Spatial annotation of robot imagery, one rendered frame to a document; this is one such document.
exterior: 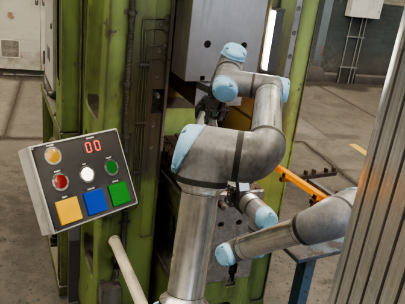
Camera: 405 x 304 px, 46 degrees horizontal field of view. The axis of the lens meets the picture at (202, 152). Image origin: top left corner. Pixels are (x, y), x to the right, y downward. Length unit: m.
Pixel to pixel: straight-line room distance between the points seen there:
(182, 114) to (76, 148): 0.86
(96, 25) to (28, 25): 4.93
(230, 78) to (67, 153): 0.59
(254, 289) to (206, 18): 1.50
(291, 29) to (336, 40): 6.92
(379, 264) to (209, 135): 0.46
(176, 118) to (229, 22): 0.72
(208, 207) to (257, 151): 0.16
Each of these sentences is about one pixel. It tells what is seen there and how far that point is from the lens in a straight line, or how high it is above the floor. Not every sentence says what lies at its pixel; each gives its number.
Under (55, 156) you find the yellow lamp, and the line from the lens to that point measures 1.57.
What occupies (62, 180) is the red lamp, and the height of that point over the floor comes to 1.09.
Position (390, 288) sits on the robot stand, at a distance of 0.71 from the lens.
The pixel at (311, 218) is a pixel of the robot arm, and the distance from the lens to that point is 1.33.
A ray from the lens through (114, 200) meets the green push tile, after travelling 1.65.
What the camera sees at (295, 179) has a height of 0.97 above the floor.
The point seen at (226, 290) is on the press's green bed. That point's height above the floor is 0.41.
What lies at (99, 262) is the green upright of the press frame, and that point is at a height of 0.52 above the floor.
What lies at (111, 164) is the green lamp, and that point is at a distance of 1.67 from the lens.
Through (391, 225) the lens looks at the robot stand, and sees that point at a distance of 0.72.
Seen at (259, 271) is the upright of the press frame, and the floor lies 0.31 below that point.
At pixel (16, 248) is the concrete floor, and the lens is 3.24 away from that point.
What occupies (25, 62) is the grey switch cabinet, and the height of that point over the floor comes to 0.21.
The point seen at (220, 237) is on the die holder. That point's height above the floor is 0.70.
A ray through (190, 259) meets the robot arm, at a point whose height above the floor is 1.17.
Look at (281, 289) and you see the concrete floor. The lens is 3.04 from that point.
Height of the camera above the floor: 1.78
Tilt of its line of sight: 22 degrees down
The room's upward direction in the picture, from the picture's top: 7 degrees clockwise
